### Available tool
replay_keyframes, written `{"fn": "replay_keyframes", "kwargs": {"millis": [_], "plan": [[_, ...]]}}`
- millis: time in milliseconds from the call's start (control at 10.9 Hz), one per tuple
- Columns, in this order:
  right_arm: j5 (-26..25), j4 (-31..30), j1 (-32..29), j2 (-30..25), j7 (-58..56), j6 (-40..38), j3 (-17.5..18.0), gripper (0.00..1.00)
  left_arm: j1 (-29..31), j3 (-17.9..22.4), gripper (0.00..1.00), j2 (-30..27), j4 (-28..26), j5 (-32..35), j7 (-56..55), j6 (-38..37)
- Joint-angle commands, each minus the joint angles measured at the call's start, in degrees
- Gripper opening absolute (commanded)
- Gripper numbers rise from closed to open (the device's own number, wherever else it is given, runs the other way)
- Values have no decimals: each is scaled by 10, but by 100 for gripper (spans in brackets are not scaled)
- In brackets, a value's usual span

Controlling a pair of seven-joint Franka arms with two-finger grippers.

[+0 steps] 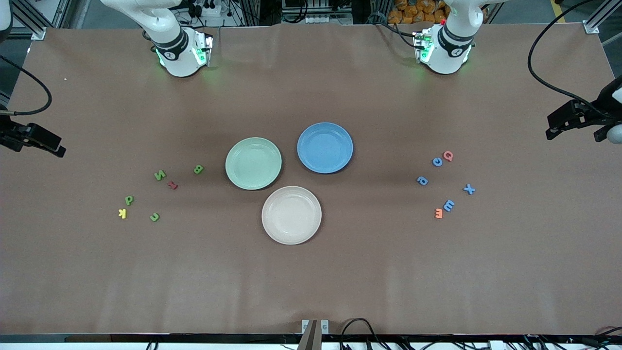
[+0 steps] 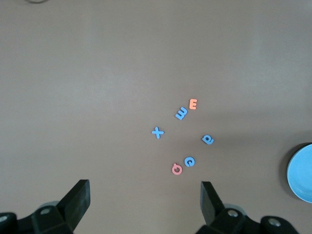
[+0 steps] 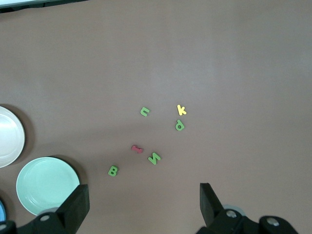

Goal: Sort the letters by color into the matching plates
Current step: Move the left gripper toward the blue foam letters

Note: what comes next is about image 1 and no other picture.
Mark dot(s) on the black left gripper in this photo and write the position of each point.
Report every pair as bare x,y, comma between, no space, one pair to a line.
588,113

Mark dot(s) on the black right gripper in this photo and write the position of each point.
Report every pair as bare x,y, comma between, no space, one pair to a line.
7,134

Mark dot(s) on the green letter P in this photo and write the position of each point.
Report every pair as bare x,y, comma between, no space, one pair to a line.
129,200

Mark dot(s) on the green letter N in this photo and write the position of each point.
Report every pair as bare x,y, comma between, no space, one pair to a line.
160,175

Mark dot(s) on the blue letter X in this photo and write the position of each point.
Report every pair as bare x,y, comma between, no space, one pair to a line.
469,189

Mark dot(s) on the green letter B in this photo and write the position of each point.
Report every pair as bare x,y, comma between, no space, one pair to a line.
198,169

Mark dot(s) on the blue letter E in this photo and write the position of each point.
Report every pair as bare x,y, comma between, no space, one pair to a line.
449,205

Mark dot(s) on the blue letter P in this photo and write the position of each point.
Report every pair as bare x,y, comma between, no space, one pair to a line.
422,181

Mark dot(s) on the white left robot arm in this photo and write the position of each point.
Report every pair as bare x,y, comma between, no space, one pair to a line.
449,53

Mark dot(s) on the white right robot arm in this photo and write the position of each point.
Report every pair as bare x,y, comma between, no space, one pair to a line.
180,58

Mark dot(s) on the yellow letter K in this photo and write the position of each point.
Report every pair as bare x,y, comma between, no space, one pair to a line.
122,213

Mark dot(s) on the green letter J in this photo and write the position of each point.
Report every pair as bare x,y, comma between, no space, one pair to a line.
154,217

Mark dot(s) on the pink letter Q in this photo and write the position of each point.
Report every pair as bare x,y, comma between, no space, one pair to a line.
444,156

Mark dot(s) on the blue letter C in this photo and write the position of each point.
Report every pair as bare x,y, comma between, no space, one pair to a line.
433,162

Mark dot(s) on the bag of orange items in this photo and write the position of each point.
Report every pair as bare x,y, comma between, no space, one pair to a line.
413,12

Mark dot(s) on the green plate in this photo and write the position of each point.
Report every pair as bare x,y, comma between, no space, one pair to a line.
253,163

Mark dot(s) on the white power strip with plugs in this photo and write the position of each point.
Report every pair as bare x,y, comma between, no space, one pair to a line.
211,10

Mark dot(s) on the blue plate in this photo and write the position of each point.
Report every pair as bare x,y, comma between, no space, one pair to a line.
325,148

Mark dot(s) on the beige plate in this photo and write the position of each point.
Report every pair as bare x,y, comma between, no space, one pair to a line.
291,215

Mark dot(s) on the small white power strip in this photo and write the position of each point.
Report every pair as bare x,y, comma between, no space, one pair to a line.
320,19

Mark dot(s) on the brown table cover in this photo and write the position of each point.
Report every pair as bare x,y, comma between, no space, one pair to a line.
311,282

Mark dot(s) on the aluminium frame post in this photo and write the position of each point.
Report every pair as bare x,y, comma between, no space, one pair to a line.
36,31
591,26

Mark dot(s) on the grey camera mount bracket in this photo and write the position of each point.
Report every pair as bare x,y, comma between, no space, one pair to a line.
313,335

